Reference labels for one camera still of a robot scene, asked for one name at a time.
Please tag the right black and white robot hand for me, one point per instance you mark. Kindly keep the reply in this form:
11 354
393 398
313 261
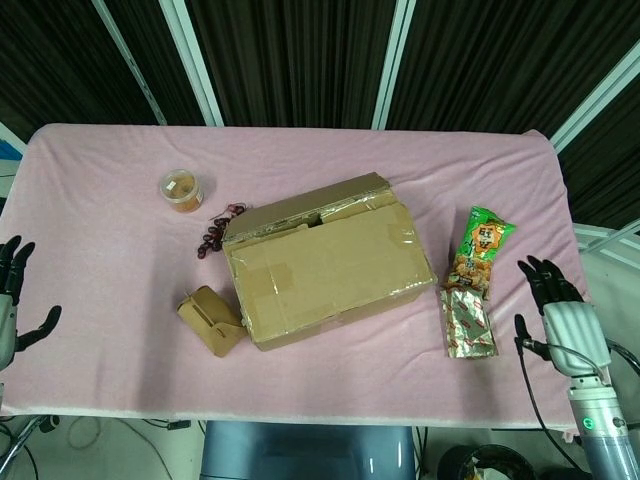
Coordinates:
575 330

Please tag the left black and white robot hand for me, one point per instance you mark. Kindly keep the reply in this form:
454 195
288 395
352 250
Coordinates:
7 320

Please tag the large brown cardboard box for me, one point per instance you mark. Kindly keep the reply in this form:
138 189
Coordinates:
325 270

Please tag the small kraft paper gable box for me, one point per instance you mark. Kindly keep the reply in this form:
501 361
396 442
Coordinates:
210 315

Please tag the white metal rack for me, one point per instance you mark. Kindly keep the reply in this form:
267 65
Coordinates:
600 245

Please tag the green snack bag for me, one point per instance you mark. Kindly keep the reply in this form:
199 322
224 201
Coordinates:
482 245
467 325

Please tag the pink tablecloth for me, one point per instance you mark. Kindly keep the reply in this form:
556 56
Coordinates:
100 250

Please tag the black round bin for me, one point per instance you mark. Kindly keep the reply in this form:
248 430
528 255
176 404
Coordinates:
480 462

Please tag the clear plastic jar yellow contents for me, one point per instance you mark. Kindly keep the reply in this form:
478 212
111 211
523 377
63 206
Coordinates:
181 192

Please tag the dark red grape bunch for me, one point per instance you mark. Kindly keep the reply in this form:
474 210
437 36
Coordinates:
216 235

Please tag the grey-blue robot torso base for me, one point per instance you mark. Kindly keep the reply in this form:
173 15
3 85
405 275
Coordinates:
305 450

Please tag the metal chair frame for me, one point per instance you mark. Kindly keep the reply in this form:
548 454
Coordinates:
25 440

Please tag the slanted white frame post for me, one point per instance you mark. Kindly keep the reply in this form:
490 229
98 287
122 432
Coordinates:
132 65

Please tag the double white frame post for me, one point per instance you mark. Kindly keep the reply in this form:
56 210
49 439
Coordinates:
195 65

